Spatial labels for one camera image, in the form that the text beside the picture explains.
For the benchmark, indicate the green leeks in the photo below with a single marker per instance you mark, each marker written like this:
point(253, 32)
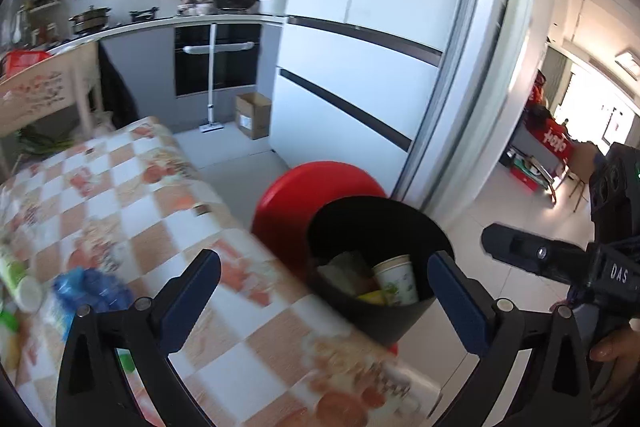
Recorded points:
point(45, 142)

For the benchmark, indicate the black wok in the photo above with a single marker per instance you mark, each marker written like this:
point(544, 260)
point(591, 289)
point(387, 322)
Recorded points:
point(235, 3)

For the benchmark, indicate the black gas burner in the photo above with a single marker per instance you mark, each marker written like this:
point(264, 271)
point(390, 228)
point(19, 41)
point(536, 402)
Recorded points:
point(145, 14)

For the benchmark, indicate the steel steamer pot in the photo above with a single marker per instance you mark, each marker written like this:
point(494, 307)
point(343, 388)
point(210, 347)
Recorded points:
point(90, 21)

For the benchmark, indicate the white refrigerator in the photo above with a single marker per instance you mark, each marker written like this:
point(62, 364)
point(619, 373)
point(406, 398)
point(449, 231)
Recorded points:
point(350, 82)

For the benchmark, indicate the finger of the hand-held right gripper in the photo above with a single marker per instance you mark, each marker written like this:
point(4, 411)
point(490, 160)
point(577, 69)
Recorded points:
point(530, 249)

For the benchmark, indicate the person's right hand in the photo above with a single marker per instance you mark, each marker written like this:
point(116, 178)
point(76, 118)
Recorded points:
point(612, 352)

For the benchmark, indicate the cardboard box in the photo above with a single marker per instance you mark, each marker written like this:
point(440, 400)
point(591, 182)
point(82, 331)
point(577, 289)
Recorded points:
point(252, 117)

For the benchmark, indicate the white stick mop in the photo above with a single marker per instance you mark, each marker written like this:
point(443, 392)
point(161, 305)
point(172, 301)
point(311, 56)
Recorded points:
point(212, 82)

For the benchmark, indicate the red banner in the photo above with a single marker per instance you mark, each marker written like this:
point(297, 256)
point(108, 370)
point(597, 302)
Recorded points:
point(557, 139)

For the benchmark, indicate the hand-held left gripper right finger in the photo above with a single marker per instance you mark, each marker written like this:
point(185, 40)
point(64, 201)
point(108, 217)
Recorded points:
point(457, 307)

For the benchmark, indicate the beige perforated chair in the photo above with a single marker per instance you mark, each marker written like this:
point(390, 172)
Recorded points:
point(35, 92)

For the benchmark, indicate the white plastic bottle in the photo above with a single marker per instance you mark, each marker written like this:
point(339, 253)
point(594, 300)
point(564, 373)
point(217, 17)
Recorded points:
point(22, 287)

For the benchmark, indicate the black built-in oven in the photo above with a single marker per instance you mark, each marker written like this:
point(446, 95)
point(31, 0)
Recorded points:
point(230, 72)

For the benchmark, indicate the wooden chair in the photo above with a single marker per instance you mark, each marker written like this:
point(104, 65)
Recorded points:
point(585, 162)

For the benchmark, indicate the yellow plastic packaging tray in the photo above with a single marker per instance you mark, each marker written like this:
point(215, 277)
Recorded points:
point(372, 297)

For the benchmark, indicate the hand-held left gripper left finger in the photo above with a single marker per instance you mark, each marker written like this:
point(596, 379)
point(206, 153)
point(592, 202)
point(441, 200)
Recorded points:
point(192, 302)

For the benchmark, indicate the green plastic bag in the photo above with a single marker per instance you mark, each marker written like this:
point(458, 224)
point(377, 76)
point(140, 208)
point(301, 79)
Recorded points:
point(7, 322)

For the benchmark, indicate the red plastic stool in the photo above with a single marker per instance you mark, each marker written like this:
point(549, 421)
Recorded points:
point(300, 187)

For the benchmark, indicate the red plastic basket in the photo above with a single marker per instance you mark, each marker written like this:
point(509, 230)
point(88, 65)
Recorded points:
point(20, 62)

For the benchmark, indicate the checkered floral tablecloth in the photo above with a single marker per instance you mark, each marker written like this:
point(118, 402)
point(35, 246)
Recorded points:
point(150, 217)

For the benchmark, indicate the printed paper cup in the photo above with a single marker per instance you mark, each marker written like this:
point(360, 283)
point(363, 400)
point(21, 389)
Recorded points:
point(397, 279)

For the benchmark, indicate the black trash bin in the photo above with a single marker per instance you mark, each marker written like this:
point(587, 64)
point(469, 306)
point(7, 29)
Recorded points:
point(380, 212)

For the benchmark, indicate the blue plastic bag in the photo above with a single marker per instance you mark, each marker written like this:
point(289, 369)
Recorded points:
point(90, 289)

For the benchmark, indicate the red flat box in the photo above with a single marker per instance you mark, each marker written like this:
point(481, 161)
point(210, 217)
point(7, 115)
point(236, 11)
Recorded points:
point(525, 179)

